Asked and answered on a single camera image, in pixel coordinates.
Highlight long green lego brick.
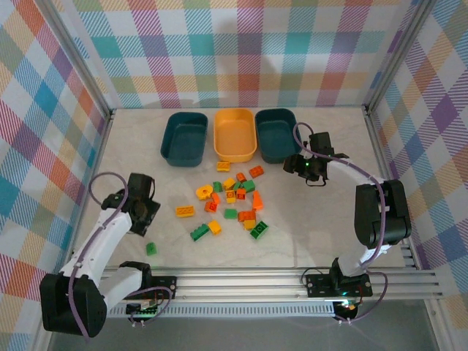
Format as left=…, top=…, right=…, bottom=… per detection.
left=189, top=224, right=210, bottom=242

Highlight dark green lego brick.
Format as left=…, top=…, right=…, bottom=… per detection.
left=249, top=220, right=269, bottom=241

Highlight dark teal plastic container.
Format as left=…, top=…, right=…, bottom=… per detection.
left=159, top=111, right=209, bottom=168
left=254, top=108, right=303, bottom=165

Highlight yellow plastic container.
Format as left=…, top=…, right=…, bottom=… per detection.
left=213, top=107, right=257, bottom=164

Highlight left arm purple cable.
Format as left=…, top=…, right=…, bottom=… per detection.
left=67, top=172, right=173, bottom=344

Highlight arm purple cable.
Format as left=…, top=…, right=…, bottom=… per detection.
left=294, top=122, right=389, bottom=325
left=67, top=172, right=173, bottom=344

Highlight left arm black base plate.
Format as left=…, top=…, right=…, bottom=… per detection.
left=148, top=274, right=178, bottom=301

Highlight aluminium side rail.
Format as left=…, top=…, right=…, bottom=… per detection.
left=361, top=105, right=420, bottom=271
left=64, top=109, right=118, bottom=274

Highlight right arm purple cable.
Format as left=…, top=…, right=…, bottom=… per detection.
left=294, top=122, right=389, bottom=325

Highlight long aluminium base rail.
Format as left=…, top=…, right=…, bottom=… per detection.
left=100, top=267, right=445, bottom=303

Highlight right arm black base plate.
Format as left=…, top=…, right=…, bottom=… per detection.
left=305, top=272, right=374, bottom=299

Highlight grey slotted cable duct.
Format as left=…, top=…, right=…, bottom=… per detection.
left=105, top=305, right=337, bottom=320

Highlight aluminium frame post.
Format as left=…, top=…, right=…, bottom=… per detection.
left=363, top=0, right=439, bottom=113
left=36, top=0, right=114, bottom=120

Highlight aluminium frame leg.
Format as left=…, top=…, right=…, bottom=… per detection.
left=426, top=299, right=453, bottom=351
left=34, top=331, right=56, bottom=351

